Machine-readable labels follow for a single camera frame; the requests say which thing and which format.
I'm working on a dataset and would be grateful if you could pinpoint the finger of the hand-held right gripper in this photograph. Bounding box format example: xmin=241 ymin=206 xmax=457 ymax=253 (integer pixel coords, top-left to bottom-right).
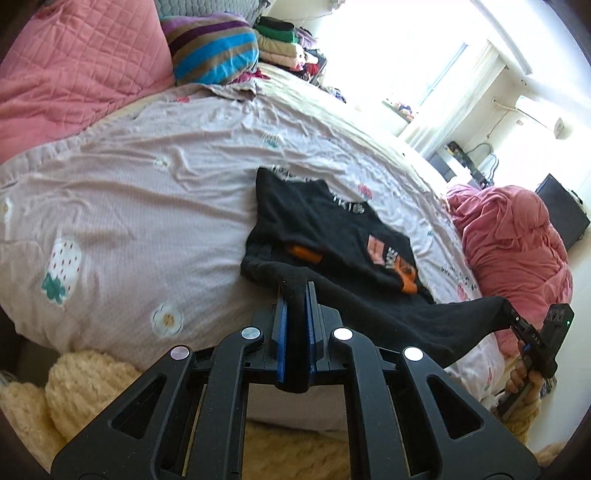
xmin=508 ymin=310 xmax=536 ymax=344

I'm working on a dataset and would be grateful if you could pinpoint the cream fluffy blanket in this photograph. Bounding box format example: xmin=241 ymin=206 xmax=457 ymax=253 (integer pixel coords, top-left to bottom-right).
xmin=0 ymin=351 xmax=352 ymax=480

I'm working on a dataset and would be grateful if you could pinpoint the striped pillow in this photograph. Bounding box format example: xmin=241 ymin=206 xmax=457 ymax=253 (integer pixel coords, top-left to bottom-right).
xmin=159 ymin=13 xmax=260 ymax=86

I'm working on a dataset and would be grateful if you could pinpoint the grey quilted pillow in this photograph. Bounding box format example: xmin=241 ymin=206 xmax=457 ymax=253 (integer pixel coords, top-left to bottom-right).
xmin=154 ymin=0 xmax=264 ymax=24

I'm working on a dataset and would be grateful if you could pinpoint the stack of folded clothes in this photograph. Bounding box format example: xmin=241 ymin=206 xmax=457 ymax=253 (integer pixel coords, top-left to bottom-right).
xmin=254 ymin=16 xmax=328 ymax=84

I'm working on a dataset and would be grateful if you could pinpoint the rose pink blanket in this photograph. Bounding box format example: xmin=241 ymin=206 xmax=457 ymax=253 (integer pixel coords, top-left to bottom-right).
xmin=445 ymin=185 xmax=573 ymax=358

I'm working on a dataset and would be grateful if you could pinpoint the windowsill clutter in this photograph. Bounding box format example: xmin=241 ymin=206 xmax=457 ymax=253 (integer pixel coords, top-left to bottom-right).
xmin=383 ymin=99 xmax=416 ymax=123

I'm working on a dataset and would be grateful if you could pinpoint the pink quilted pillow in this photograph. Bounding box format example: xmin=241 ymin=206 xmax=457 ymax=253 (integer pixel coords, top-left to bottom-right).
xmin=0 ymin=0 xmax=176 ymax=162

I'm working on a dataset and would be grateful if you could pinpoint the bed with floral sheet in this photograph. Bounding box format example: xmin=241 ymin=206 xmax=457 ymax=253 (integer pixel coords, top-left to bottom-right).
xmin=0 ymin=62 xmax=506 ymax=435

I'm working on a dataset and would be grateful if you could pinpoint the person's right forearm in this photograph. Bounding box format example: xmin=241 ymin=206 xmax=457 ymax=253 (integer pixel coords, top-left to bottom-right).
xmin=505 ymin=397 xmax=561 ymax=444

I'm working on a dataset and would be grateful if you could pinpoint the black sweater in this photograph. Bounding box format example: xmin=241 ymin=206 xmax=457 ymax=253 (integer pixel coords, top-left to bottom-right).
xmin=240 ymin=166 xmax=513 ymax=393

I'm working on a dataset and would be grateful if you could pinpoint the person's right hand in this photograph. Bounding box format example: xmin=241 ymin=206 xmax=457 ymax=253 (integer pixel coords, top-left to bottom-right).
xmin=503 ymin=342 xmax=548 ymax=407

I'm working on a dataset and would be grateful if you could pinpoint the white air conditioner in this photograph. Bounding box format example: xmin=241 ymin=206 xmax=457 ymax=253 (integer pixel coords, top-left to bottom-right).
xmin=512 ymin=95 xmax=568 ymax=139

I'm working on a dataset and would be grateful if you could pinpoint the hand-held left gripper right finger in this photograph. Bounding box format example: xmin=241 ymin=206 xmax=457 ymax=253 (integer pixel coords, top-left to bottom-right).
xmin=305 ymin=281 xmax=541 ymax=480

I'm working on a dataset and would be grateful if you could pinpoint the white curtain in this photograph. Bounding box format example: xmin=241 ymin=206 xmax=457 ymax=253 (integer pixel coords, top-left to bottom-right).
xmin=402 ymin=41 xmax=509 ymax=158

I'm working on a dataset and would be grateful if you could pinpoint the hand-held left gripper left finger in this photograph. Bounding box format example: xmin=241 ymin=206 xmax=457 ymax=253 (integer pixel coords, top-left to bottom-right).
xmin=51 ymin=281 xmax=289 ymax=480

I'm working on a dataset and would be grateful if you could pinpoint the black cabinet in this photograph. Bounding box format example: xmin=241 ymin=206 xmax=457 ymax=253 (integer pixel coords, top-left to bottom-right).
xmin=536 ymin=173 xmax=591 ymax=252

